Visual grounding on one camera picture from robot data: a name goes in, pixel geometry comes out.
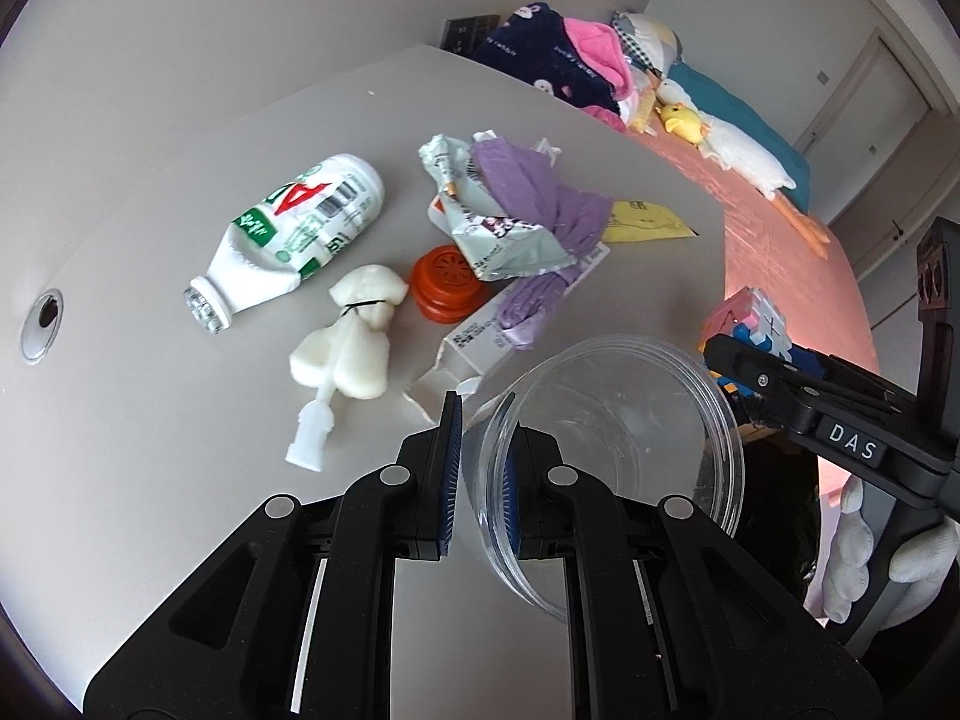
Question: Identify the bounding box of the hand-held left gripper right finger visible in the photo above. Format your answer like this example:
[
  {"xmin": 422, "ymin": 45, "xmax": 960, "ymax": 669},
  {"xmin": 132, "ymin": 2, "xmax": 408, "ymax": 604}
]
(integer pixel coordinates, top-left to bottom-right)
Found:
[{"xmin": 501, "ymin": 426, "xmax": 882, "ymax": 720}]

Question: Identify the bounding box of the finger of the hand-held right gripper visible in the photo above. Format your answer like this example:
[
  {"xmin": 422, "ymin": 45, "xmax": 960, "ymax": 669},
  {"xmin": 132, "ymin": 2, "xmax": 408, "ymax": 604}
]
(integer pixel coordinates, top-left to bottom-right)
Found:
[
  {"xmin": 791, "ymin": 347, "xmax": 914, "ymax": 400},
  {"xmin": 703, "ymin": 334, "xmax": 826, "ymax": 432}
]

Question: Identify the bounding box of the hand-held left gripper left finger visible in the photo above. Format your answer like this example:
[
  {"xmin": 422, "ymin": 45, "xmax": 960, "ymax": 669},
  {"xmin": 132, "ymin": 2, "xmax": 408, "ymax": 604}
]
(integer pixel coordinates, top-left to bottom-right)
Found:
[{"xmin": 82, "ymin": 390, "xmax": 466, "ymax": 720}]

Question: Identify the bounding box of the long white carton box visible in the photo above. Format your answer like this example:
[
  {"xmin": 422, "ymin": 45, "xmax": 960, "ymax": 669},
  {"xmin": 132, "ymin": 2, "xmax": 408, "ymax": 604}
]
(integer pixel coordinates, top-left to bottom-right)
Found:
[{"xmin": 405, "ymin": 240, "xmax": 612, "ymax": 421}]

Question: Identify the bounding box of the orange round lid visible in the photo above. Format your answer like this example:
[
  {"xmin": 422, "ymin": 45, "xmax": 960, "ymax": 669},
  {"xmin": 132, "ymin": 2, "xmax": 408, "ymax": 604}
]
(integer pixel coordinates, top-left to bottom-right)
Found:
[{"xmin": 411, "ymin": 244, "xmax": 496, "ymax": 325}]

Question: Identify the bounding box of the yellow packet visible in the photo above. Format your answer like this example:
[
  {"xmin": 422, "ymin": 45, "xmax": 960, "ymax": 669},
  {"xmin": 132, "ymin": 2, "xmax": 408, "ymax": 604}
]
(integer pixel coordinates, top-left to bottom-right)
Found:
[{"xmin": 600, "ymin": 199, "xmax": 695, "ymax": 245}]

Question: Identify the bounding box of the white plastic bottle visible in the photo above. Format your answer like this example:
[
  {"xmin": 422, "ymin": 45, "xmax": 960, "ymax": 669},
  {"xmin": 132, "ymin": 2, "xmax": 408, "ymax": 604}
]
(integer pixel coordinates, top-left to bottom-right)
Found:
[{"xmin": 184, "ymin": 154, "xmax": 387, "ymax": 335}]

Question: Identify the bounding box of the purple plastic bag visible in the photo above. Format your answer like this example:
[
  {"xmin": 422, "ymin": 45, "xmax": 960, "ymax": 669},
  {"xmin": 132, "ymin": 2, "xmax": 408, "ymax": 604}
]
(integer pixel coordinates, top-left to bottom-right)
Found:
[{"xmin": 469, "ymin": 131, "xmax": 616, "ymax": 350}]

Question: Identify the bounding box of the person's right hand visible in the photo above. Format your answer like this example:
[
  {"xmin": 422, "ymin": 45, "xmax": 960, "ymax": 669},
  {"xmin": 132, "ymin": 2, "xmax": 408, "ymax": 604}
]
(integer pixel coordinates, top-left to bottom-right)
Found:
[{"xmin": 821, "ymin": 476, "xmax": 960, "ymax": 620}]

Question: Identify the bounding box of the colourful puzzle cube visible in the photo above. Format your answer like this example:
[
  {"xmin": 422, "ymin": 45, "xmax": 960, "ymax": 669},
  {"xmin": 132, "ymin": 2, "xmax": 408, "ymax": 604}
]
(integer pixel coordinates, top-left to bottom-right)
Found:
[{"xmin": 701, "ymin": 286, "xmax": 796, "ymax": 398}]

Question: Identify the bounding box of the pink bed sheet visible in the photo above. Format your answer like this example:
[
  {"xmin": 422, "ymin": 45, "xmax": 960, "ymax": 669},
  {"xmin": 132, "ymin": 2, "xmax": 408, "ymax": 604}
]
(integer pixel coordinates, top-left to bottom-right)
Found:
[{"xmin": 577, "ymin": 101, "xmax": 886, "ymax": 541}]

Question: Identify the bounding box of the white goose plush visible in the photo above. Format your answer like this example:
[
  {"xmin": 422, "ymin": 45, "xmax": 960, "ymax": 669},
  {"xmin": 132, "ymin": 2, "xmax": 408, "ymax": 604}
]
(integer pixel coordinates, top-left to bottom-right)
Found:
[{"xmin": 655, "ymin": 77, "xmax": 832, "ymax": 247}]

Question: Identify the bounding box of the pale green snack wrapper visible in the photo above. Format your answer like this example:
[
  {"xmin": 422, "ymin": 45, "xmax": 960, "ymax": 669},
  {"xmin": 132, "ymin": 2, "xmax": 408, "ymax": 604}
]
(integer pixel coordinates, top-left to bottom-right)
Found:
[{"xmin": 418, "ymin": 133, "xmax": 578, "ymax": 282}]

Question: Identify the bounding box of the yellow duck plush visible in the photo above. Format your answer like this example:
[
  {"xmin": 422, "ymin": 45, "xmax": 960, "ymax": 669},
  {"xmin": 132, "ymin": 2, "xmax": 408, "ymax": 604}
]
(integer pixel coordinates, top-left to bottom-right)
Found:
[{"xmin": 658, "ymin": 103, "xmax": 710, "ymax": 143}]

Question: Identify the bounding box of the white door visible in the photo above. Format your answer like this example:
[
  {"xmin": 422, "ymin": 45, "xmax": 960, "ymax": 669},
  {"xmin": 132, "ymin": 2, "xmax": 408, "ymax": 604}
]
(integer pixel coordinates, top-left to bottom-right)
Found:
[{"xmin": 795, "ymin": 26, "xmax": 938, "ymax": 158}]

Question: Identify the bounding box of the teal pillow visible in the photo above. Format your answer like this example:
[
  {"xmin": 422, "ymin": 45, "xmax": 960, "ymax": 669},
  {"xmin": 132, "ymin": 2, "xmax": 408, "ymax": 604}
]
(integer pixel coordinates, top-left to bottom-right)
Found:
[{"xmin": 667, "ymin": 62, "xmax": 812, "ymax": 212}]

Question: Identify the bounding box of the yellow textured plush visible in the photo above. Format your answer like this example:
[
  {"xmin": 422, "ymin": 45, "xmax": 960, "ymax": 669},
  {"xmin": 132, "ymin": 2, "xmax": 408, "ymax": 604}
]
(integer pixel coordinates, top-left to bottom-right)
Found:
[{"xmin": 626, "ymin": 86, "xmax": 661, "ymax": 136}]

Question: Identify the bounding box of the checked pillow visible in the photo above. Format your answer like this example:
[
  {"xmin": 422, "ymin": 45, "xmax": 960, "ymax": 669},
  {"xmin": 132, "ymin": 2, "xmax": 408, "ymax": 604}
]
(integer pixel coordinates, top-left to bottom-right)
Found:
[{"xmin": 611, "ymin": 11, "xmax": 685, "ymax": 80}]

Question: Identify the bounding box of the pink fleece blanket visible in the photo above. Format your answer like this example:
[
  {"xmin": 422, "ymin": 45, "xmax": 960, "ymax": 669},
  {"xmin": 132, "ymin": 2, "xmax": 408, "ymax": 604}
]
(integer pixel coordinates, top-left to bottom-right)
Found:
[{"xmin": 562, "ymin": 17, "xmax": 638, "ymax": 132}]

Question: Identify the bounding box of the navy printed blanket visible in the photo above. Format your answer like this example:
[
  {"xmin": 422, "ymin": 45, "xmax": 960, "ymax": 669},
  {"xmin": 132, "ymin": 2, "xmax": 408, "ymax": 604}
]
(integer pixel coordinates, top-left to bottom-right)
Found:
[{"xmin": 469, "ymin": 4, "xmax": 627, "ymax": 121}]

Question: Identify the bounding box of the table cable grommet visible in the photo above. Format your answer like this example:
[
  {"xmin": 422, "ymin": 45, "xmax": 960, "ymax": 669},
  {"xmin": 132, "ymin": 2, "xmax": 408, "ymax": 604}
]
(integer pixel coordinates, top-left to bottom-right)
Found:
[{"xmin": 21, "ymin": 289, "xmax": 65, "ymax": 365}]

